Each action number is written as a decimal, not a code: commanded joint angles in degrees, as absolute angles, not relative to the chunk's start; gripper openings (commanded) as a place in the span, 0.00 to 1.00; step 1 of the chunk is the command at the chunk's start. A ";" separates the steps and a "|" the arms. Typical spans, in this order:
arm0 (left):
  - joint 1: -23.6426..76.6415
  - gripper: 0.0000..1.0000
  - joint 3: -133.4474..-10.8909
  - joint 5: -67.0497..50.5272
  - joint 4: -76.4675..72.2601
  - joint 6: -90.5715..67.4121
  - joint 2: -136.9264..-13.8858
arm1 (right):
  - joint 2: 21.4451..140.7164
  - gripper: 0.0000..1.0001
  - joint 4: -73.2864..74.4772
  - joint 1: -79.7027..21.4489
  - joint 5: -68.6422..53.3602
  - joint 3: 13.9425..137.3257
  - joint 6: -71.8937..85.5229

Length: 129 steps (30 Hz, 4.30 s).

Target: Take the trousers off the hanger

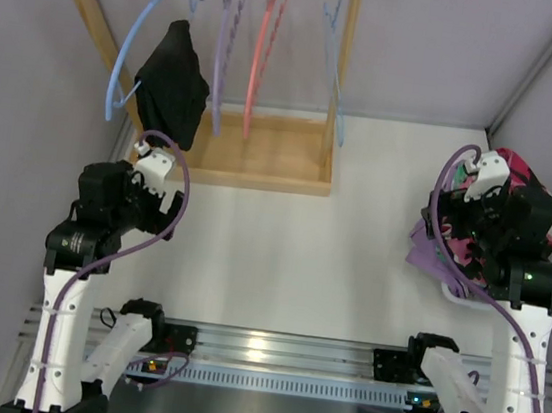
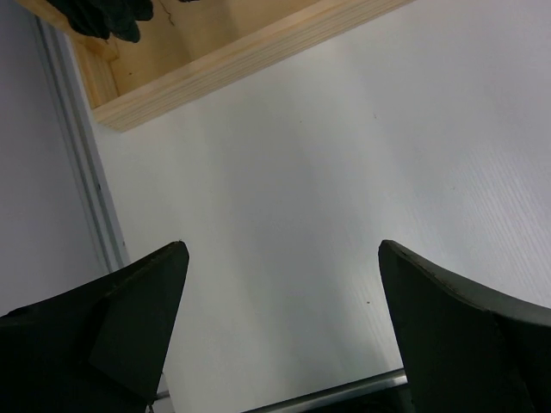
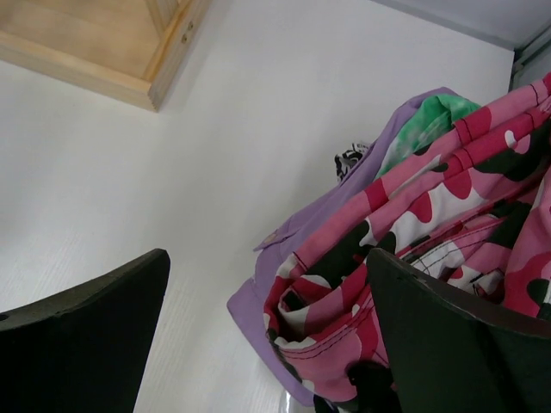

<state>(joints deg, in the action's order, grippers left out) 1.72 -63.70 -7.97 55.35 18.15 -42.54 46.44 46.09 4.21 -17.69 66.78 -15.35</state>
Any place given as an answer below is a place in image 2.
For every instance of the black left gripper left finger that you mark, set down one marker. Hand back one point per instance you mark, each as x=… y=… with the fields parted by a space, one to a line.
x=100 y=347

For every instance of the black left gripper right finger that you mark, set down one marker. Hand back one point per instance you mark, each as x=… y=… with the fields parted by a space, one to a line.
x=465 y=347

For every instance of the black trousers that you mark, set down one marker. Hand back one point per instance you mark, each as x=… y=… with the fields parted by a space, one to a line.
x=103 y=18

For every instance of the wooden clothes rack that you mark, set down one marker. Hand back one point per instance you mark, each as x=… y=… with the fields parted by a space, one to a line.
x=188 y=50

